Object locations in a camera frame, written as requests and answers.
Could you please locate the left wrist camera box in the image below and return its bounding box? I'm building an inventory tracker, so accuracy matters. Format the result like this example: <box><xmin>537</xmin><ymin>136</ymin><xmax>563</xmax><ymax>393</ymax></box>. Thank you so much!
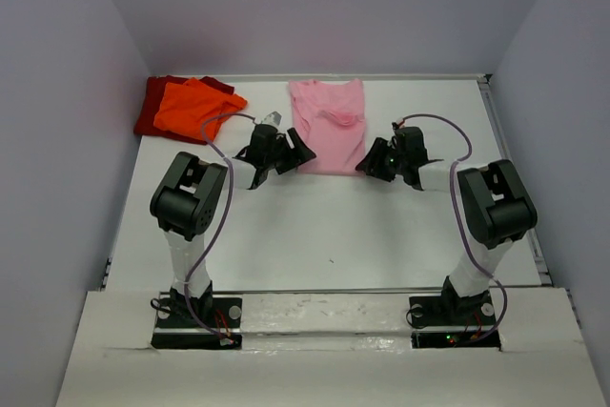
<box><xmin>258</xmin><ymin>111</ymin><xmax>282</xmax><ymax>129</ymax></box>

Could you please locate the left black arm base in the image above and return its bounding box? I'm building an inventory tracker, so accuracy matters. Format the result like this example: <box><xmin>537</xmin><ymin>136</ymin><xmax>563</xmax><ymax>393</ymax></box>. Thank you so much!
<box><xmin>151</xmin><ymin>295</ymin><xmax>243</xmax><ymax>351</ymax></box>

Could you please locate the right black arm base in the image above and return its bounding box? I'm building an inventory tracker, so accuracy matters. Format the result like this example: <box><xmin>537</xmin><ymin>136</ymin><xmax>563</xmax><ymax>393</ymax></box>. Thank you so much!
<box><xmin>405</xmin><ymin>292</ymin><xmax>501</xmax><ymax>350</ymax></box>

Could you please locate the orange folded t shirt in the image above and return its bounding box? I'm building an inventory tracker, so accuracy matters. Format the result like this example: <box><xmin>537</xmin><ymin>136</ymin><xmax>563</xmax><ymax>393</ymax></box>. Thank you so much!
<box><xmin>153</xmin><ymin>78</ymin><xmax>248</xmax><ymax>140</ymax></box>

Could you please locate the pink t shirt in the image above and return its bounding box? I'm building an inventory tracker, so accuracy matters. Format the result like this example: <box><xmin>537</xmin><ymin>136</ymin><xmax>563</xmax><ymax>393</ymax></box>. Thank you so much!
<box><xmin>288</xmin><ymin>79</ymin><xmax>366</xmax><ymax>176</ymax></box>

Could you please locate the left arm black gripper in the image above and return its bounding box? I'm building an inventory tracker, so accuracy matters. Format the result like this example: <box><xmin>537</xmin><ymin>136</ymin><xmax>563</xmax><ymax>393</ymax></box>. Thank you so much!
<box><xmin>264</xmin><ymin>130</ymin><xmax>315</xmax><ymax>176</ymax></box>

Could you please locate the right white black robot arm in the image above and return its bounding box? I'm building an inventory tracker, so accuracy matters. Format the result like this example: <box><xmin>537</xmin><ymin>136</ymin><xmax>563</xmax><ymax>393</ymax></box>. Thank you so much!
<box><xmin>356</xmin><ymin>124</ymin><xmax>538</xmax><ymax>331</ymax></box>

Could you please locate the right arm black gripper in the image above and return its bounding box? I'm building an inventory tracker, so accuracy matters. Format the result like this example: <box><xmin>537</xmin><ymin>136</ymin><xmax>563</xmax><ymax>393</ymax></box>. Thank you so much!
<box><xmin>355</xmin><ymin>137</ymin><xmax>407</xmax><ymax>182</ymax></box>

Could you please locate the aluminium table edge rail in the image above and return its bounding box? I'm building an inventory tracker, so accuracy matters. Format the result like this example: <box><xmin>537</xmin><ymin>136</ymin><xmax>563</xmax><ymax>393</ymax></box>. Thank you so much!
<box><xmin>478</xmin><ymin>73</ymin><xmax>553</xmax><ymax>287</ymax></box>

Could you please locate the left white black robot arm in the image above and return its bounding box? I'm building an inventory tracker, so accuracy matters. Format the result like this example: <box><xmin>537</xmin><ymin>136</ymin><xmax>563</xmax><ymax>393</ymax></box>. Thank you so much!
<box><xmin>150</xmin><ymin>123</ymin><xmax>316</xmax><ymax>334</ymax></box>

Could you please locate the dark red folded t shirt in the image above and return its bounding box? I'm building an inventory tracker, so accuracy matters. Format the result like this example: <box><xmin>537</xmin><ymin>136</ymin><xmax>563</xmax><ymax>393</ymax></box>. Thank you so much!
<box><xmin>133</xmin><ymin>75</ymin><xmax>205</xmax><ymax>145</ymax></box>

